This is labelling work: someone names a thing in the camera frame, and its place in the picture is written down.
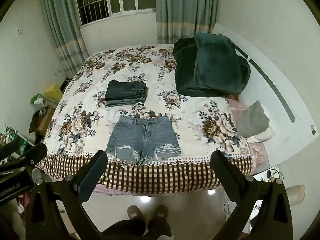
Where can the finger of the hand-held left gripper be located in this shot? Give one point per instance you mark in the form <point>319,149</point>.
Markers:
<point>30,155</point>
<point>8,148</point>

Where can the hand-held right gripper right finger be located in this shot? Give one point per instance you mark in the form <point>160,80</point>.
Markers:
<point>223,170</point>

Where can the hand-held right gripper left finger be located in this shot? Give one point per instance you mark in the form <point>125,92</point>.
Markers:
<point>85,185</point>

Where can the ripped blue denim shorts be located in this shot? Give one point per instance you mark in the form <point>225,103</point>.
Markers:
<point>140,136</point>

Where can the green printed box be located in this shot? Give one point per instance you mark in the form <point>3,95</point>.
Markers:
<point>11,135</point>

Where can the pink mattress cover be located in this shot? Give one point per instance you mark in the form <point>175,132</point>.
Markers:
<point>255,155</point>

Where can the brown cardboard box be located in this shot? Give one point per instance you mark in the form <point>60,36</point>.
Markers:
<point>43,121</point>

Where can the green and white bag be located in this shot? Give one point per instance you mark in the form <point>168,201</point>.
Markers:
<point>37,101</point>

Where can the white pillow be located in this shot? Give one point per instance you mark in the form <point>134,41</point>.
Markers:
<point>266,134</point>

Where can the person's left shoe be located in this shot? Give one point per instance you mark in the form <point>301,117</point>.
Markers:
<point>135,212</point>

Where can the person's shoe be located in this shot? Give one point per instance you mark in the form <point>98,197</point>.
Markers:
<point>161,211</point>
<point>135,212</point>

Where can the grey pillow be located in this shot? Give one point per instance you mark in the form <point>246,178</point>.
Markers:
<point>252,118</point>

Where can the yellow box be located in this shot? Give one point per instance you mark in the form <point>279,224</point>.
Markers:
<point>53,92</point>

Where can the floral bedsheet with checked border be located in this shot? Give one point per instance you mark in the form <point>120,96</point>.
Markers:
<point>82,105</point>

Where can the person's right shoe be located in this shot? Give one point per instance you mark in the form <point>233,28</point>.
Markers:
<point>161,211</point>

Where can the white waste bin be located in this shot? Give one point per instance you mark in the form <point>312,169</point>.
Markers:
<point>296,195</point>

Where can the person's right leg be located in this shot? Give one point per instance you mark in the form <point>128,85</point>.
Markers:
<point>160,228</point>

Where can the stack of folded dark jeans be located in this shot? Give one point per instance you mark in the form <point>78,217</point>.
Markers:
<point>126,92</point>

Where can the dark green folded blanket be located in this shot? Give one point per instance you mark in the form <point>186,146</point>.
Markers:
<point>212,67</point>

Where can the white headboard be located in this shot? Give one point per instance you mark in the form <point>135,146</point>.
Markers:
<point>275,62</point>

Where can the grey-green striped curtain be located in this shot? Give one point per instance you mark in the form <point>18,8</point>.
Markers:
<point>63,25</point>
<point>186,7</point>

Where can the white wall switch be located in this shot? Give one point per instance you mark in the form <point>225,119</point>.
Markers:
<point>21,30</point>

